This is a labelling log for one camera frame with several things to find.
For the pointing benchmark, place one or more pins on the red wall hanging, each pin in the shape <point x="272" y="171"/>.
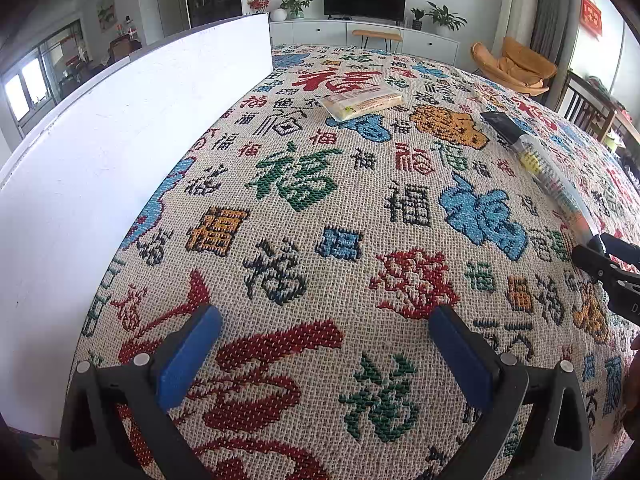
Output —
<point x="591" y="15"/>

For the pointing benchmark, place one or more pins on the wooden stool with metal legs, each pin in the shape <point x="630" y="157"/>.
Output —
<point x="377" y="35"/>

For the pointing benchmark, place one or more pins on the orange lounge chair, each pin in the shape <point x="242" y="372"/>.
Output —
<point x="515" y="67"/>

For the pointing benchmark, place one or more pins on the grey curtain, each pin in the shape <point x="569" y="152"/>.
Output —
<point x="555" y="10"/>

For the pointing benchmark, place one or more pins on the white cardboard box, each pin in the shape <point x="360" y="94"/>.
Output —
<point x="100" y="185"/>

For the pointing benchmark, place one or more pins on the large potted green plant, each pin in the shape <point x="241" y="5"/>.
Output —
<point x="445" y="17"/>

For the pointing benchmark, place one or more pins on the red flowers in vase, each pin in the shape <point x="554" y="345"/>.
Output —
<point x="259" y="2"/>

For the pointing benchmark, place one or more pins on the printed woven blanket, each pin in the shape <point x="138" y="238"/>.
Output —
<point x="350" y="240"/>

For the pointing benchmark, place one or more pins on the cluttered wooden side table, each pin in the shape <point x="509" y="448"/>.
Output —
<point x="622" y="125"/>

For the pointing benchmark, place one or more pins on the small potted green plant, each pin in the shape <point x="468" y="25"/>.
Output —
<point x="417" y="20"/>

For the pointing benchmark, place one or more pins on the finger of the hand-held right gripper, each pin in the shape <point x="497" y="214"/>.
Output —
<point x="625" y="252"/>
<point x="592" y="260"/>

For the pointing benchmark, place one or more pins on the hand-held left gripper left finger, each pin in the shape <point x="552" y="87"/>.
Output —
<point x="187" y="355"/>

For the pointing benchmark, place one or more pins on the cloth-covered standing air conditioner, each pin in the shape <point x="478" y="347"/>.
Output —
<point x="517" y="5"/>

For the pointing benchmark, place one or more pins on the dark wooden chair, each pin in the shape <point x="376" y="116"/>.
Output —
<point x="582" y="105"/>

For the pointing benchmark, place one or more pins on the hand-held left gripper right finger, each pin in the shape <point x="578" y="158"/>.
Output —
<point x="460" y="360"/>

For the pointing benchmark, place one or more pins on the balcony window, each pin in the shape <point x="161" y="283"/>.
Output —
<point x="35" y="85"/>

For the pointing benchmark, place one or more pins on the white television cabinet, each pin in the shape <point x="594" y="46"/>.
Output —
<point x="310" y="32"/>

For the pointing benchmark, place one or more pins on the yellow biscuit packet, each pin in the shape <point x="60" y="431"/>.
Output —
<point x="360" y="102"/>

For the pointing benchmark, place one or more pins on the white round vase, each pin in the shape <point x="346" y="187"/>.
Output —
<point x="279" y="15"/>

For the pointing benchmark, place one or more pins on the framed wall painting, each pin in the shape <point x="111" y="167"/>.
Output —
<point x="105" y="11"/>

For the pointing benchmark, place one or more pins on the leafy plant in glass vase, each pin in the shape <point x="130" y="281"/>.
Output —
<point x="295" y="6"/>

